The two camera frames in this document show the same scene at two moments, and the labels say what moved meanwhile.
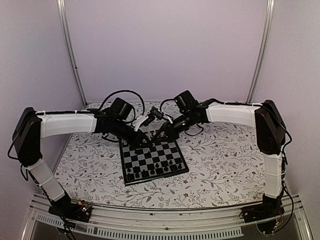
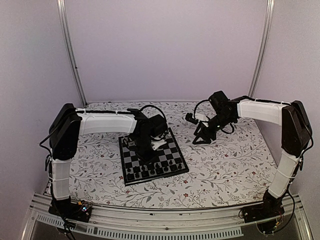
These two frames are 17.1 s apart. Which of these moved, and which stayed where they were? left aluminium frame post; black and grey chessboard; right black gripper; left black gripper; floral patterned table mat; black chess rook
Moved: left black gripper; right black gripper
Stayed: black chess rook; black and grey chessboard; floral patterned table mat; left aluminium frame post
